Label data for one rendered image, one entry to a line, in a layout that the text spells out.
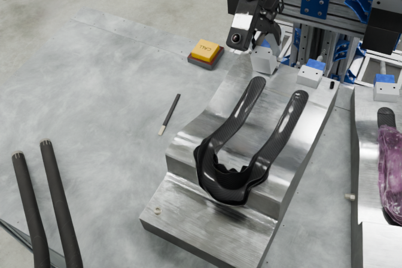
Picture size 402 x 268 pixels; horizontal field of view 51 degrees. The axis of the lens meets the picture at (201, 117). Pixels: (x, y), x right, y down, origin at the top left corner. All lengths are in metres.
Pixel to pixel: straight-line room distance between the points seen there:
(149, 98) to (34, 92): 0.34
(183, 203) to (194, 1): 1.99
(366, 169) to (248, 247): 0.29
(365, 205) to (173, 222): 0.38
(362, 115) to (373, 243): 0.34
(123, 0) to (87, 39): 1.50
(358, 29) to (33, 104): 1.02
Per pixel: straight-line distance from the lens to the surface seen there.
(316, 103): 1.02
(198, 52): 1.21
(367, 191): 0.93
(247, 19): 0.91
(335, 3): 1.46
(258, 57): 1.03
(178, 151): 0.89
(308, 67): 1.05
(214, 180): 0.91
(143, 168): 1.04
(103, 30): 1.41
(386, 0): 1.24
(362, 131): 1.01
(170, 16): 2.68
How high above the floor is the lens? 1.68
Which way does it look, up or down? 53 degrees down
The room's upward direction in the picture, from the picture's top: 9 degrees counter-clockwise
